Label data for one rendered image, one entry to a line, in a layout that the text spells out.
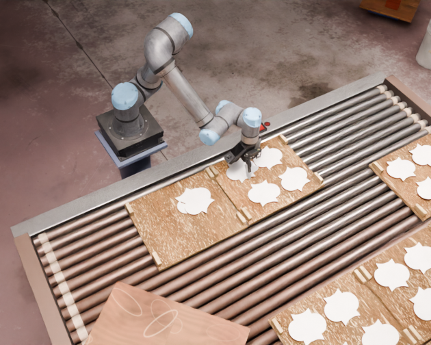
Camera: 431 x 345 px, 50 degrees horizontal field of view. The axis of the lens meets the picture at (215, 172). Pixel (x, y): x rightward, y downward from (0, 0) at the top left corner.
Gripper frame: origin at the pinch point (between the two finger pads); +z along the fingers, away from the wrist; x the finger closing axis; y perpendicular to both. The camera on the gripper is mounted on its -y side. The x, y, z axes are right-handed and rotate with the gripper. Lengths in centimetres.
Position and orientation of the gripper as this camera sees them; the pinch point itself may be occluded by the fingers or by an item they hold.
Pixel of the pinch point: (241, 170)
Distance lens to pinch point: 210.9
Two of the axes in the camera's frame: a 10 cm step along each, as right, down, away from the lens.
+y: 8.6, -3.8, 3.4
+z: -0.4, 6.2, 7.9
